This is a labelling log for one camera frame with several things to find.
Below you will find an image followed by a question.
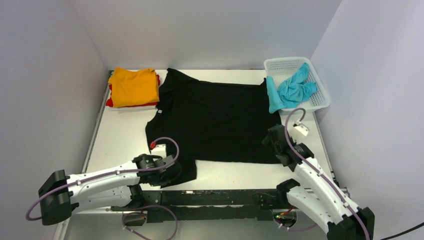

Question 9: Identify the black t-shirt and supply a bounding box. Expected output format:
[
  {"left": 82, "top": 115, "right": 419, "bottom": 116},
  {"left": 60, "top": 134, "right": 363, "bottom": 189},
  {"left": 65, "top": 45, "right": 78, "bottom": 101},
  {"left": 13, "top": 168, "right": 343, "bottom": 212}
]
[{"left": 145, "top": 68, "right": 281, "bottom": 186}]

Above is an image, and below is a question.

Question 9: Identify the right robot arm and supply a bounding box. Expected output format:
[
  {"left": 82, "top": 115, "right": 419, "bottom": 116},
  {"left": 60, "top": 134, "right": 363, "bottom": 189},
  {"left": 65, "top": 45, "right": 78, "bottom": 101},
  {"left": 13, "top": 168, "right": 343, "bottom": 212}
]
[{"left": 262, "top": 125, "right": 375, "bottom": 240}]

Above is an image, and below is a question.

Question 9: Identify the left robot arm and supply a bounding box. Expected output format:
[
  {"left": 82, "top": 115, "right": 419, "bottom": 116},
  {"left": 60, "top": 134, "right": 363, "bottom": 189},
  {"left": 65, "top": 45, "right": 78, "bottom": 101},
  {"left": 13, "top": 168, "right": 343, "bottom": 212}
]
[{"left": 38, "top": 154, "right": 182, "bottom": 226}]

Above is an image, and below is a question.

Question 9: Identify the teal t-shirt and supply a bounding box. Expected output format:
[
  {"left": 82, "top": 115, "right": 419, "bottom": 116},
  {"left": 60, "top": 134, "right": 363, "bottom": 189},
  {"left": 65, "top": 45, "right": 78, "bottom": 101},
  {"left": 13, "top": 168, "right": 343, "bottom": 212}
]
[{"left": 265, "top": 63, "right": 317, "bottom": 114}]

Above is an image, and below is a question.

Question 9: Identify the white plastic basket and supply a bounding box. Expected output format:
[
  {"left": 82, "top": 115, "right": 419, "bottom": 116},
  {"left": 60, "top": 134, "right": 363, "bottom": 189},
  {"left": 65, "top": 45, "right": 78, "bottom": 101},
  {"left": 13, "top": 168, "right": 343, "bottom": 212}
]
[{"left": 263, "top": 57, "right": 330, "bottom": 114}]

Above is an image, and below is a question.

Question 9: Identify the folded yellow t-shirt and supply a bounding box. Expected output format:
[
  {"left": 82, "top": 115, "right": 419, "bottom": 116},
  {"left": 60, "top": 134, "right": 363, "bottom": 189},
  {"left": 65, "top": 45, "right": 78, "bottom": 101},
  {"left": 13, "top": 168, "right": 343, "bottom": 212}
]
[{"left": 107, "top": 67, "right": 160, "bottom": 108}]

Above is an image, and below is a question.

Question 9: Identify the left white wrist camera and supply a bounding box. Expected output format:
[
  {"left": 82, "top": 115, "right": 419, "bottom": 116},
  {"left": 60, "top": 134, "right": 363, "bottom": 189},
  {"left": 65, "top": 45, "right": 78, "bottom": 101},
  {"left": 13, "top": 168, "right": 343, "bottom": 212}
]
[{"left": 149, "top": 141, "right": 167, "bottom": 159}]

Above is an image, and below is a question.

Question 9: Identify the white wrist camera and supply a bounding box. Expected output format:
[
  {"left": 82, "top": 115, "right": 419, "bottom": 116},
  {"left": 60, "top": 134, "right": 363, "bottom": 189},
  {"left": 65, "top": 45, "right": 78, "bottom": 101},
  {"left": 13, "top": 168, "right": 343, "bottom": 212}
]
[
  {"left": 293, "top": 120, "right": 310, "bottom": 137},
  {"left": 149, "top": 141, "right": 167, "bottom": 159}
]

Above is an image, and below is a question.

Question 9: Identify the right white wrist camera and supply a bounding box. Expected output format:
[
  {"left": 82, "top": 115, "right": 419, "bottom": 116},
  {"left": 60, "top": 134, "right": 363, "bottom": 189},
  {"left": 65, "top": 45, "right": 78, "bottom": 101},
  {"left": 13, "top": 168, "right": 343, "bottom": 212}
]
[{"left": 293, "top": 120, "right": 310, "bottom": 137}]

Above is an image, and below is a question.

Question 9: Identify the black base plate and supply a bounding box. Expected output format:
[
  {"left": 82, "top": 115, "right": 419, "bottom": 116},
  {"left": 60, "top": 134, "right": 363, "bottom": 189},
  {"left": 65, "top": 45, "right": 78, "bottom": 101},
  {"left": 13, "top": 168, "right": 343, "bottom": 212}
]
[{"left": 110, "top": 189, "right": 298, "bottom": 227}]

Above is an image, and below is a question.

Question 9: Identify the black cable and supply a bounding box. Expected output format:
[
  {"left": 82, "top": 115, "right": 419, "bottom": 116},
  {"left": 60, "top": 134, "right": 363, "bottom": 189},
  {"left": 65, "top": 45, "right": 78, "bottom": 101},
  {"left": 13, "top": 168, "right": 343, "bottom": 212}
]
[{"left": 379, "top": 226, "right": 424, "bottom": 240}]

